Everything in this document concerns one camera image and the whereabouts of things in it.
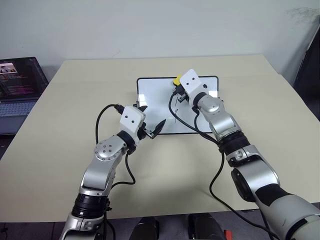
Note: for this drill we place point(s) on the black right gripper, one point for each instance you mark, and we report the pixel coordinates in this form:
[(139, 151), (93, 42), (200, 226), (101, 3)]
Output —
[(182, 97)]

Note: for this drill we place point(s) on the small red object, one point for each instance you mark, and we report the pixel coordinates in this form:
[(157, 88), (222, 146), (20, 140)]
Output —
[(227, 235)]

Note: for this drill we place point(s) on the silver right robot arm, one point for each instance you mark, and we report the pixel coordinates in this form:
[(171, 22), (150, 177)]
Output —
[(222, 120)]

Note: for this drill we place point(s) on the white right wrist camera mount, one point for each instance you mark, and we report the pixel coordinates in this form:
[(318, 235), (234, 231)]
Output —
[(191, 81)]

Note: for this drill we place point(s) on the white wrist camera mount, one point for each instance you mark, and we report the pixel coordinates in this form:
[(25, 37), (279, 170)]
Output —
[(191, 81), (131, 120)]

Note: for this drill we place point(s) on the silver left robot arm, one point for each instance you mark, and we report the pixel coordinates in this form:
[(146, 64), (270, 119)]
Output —
[(100, 172)]

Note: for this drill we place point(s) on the open grey laptop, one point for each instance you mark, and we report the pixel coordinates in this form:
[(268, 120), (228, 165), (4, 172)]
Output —
[(17, 82)]

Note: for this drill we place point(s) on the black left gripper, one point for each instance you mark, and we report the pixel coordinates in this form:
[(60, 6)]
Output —
[(145, 132)]

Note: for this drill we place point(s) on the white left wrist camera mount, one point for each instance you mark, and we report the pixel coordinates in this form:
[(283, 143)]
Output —
[(131, 120)]

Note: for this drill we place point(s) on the yellow whiteboard eraser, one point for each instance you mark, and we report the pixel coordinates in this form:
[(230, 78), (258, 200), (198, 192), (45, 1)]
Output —
[(177, 80)]

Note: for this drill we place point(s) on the small black-framed whiteboard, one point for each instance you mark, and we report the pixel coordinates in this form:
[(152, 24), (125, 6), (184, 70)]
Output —
[(155, 100)]

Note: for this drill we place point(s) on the dark rounded shape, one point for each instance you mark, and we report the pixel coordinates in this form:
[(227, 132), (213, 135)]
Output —
[(148, 228), (203, 227)]

